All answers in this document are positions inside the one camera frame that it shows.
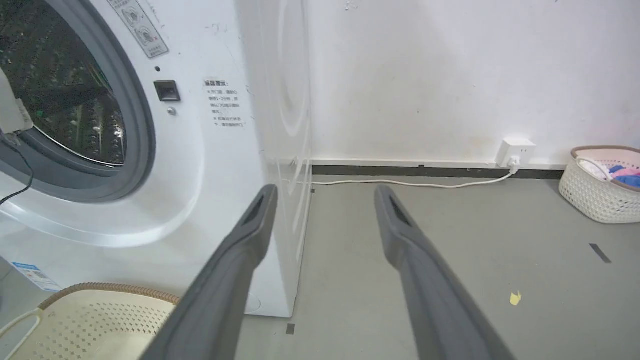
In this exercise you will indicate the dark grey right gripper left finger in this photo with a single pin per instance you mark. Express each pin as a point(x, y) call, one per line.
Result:
point(225, 280)

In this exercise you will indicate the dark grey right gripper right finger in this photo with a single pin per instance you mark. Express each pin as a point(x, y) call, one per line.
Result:
point(430, 290)

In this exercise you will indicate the white front-load washing machine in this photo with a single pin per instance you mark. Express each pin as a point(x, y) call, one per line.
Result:
point(210, 165)

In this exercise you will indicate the cream perforated laundry basket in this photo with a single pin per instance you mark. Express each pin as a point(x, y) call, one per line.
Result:
point(95, 325)

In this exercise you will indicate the white woven laundry basket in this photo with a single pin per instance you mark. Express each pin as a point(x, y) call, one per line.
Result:
point(597, 197)

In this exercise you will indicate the white plush laundry item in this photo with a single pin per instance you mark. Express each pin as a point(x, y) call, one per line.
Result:
point(594, 169)

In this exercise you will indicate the blue plush laundry item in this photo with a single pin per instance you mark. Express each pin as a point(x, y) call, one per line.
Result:
point(631, 180)

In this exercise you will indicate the pink plush laundry item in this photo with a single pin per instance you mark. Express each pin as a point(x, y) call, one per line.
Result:
point(627, 172)

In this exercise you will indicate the small black floor tape square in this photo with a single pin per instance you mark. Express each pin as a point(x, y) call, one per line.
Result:
point(290, 328)

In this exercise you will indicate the yellow paper scrap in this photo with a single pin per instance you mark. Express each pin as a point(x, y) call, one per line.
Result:
point(515, 298)

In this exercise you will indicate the black floor tape strip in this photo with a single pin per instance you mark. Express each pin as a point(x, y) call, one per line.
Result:
point(600, 253)

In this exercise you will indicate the white wall power socket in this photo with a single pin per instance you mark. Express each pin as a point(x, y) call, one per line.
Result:
point(515, 150)

